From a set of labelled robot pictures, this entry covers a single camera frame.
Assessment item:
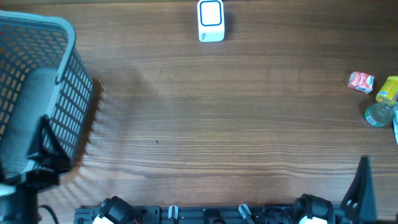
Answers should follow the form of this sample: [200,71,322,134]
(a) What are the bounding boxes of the yellow lidded jar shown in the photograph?
[376,76,398,106]

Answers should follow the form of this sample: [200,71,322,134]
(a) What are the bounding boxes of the silver tin can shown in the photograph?
[364,102,394,127]

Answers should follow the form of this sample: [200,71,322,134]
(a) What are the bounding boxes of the white barcode scanner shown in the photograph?
[197,0,225,42]

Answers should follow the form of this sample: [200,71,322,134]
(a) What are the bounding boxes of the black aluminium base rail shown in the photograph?
[73,195,351,224]

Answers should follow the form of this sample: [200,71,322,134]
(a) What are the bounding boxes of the grey plastic shopping basket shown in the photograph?
[1,11,94,179]

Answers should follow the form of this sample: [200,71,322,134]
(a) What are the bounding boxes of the red tissue pack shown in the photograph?
[348,72,374,93]

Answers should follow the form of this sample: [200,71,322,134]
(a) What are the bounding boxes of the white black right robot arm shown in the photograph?
[292,156,377,224]

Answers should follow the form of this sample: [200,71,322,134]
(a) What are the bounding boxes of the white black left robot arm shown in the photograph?
[1,115,72,223]

